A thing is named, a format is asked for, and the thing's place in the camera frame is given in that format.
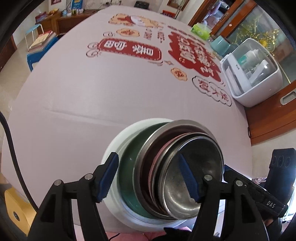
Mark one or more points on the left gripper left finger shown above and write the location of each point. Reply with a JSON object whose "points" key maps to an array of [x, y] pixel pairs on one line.
{"points": [[54, 219]]}

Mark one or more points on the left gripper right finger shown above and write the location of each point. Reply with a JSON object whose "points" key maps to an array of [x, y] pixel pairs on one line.
{"points": [[242, 220]]}

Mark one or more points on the white paper plate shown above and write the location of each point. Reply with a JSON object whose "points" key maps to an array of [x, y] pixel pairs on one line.
{"points": [[116, 215]]}

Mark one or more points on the small steel bowl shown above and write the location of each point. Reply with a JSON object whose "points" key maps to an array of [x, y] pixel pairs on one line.
{"points": [[202, 151]]}

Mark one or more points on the green plate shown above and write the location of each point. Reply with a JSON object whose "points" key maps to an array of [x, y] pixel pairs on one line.
{"points": [[125, 172]]}

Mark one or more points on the pink steel bowl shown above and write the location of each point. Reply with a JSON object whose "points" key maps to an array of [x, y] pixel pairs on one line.
{"points": [[152, 178]]}

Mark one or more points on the large steel bowl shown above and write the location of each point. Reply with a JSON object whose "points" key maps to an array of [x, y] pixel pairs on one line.
{"points": [[149, 150]]}

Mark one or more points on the white bottle sterilizer cabinet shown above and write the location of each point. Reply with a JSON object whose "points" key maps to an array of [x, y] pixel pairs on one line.
{"points": [[252, 73]]}

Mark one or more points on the teal cup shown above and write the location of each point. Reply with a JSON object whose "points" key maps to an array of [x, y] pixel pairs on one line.
{"points": [[220, 45]]}

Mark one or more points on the blue plastic stool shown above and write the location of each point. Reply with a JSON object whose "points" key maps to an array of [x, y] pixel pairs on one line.
{"points": [[37, 56]]}

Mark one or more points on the printed pink tablecloth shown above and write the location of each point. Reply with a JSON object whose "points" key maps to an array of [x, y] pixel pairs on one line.
{"points": [[115, 73]]}

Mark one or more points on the stack of books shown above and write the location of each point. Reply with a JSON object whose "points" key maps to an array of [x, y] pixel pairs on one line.
{"points": [[41, 39]]}

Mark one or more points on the green tissue pack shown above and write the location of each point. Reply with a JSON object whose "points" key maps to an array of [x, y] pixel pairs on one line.
{"points": [[201, 30]]}

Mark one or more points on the wooden tv cabinet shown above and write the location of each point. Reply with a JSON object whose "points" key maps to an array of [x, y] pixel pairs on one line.
{"points": [[56, 22]]}

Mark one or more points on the black air fryer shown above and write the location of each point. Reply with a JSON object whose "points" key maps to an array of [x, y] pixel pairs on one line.
{"points": [[141, 4]]}

